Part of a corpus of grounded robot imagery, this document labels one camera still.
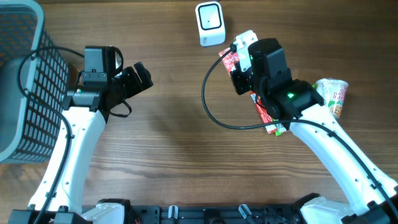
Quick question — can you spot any small red white packet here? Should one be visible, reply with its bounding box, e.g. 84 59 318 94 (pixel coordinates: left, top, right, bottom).
222 52 239 75

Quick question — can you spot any red stick sachet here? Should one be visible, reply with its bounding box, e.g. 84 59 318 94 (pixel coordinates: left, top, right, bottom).
250 91 277 134

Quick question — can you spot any green snack bag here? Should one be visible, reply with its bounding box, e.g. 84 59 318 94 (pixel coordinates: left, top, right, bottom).
275 123 287 136

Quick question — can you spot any instant noodle cup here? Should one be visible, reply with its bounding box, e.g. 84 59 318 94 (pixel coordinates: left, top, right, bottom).
314 78 349 118

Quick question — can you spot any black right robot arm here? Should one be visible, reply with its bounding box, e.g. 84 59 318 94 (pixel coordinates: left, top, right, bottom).
230 37 397 223

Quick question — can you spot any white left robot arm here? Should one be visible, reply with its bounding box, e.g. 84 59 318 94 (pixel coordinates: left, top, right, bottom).
9 46 153 223

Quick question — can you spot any white barcode scanner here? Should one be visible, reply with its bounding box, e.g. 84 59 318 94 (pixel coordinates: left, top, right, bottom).
195 1 226 47

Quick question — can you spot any grey plastic mesh basket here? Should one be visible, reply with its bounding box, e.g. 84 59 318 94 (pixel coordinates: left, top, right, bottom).
1 1 69 164

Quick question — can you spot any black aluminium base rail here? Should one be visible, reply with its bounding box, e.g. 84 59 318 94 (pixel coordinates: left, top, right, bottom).
73 203 351 224

